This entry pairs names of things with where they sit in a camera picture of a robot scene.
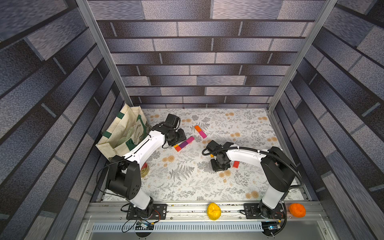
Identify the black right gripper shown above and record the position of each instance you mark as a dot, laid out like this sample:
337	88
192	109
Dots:
219	165

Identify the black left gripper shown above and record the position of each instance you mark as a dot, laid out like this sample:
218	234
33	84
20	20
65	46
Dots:
182	137

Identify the magenta wooden block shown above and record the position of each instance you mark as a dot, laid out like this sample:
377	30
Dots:
190	140

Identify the orange wooden block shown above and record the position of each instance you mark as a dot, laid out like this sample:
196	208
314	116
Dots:
199	130

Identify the pink wooden block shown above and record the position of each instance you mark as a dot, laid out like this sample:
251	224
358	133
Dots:
202	134

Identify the purple wooden block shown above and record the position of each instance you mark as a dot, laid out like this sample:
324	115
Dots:
182	145

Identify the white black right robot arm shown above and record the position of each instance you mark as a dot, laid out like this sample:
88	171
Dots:
281	173

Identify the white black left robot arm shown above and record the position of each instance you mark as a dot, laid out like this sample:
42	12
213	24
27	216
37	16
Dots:
124	174

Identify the red wooden block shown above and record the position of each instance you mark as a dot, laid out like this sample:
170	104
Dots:
236	164

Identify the cream green tote bag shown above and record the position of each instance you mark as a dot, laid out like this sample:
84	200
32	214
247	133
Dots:
127	130

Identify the round red tin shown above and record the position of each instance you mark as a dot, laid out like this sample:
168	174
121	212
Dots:
144	170

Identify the orange mandarin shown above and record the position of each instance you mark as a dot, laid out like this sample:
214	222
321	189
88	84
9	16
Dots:
297	210

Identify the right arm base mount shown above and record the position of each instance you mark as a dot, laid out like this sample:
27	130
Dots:
257	211

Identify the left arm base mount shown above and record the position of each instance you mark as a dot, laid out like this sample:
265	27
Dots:
155	212

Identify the slotted metal cable tray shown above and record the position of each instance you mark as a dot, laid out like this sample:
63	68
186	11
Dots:
181	227

